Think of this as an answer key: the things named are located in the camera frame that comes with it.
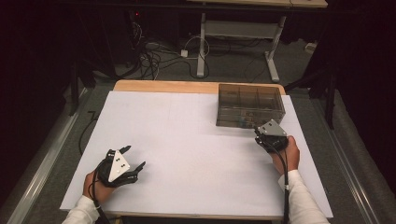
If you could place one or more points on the white power adapter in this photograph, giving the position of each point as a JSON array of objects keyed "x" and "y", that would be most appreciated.
[{"x": 184, "y": 53}]

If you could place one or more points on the white metal desk frame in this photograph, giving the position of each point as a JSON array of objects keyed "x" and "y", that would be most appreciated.
[{"x": 239, "y": 29}]

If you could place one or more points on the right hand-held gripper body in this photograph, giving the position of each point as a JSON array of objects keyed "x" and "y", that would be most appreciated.
[{"x": 272, "y": 129}]

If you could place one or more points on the white board table cover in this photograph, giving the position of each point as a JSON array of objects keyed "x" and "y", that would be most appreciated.
[{"x": 186, "y": 155}]

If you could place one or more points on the transparent grey drawer box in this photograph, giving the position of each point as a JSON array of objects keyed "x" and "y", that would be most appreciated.
[{"x": 249, "y": 102}]

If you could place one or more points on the silver metal floor rail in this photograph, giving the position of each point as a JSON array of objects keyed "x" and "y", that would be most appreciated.
[
  {"x": 46, "y": 158},
  {"x": 345, "y": 161}
]

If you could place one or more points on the dark metal stand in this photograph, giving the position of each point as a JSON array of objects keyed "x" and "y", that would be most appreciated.
[
  {"x": 330, "y": 99},
  {"x": 74, "y": 90}
]

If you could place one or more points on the person's left hand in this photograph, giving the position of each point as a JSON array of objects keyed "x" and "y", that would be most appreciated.
[{"x": 96, "y": 189}]

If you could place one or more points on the person's right hand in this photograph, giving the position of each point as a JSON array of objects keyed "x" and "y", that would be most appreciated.
[{"x": 289, "y": 155}]

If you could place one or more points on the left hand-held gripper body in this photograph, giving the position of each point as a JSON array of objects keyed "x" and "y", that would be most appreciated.
[{"x": 118, "y": 166}]

